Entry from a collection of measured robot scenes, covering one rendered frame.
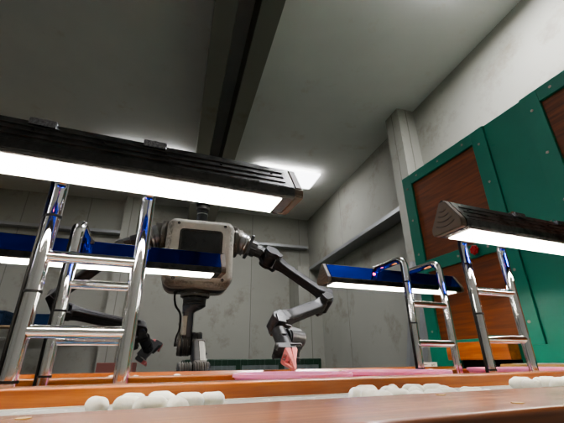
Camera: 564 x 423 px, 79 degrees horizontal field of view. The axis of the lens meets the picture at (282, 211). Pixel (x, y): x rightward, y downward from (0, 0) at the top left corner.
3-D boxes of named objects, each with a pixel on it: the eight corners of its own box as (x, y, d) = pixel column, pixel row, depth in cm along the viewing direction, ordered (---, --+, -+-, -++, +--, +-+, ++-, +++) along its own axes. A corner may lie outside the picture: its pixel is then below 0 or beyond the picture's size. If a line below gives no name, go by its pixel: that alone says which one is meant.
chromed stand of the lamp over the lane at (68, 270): (37, 419, 81) (80, 237, 98) (129, 414, 88) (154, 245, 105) (13, 433, 65) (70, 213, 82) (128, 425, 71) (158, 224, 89)
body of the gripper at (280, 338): (303, 346, 123) (296, 332, 130) (276, 346, 120) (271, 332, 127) (299, 361, 125) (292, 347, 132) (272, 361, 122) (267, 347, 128)
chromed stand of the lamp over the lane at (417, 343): (381, 399, 114) (367, 266, 132) (429, 396, 121) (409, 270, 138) (422, 405, 98) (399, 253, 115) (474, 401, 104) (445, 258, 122)
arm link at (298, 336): (266, 326, 140) (275, 310, 138) (290, 331, 145) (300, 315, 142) (273, 349, 130) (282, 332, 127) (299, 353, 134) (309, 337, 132)
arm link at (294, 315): (317, 307, 173) (327, 290, 170) (326, 315, 170) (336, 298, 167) (261, 328, 139) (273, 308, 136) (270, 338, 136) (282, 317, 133)
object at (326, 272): (316, 285, 123) (315, 266, 126) (449, 295, 145) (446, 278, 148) (327, 281, 117) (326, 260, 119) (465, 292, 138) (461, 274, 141)
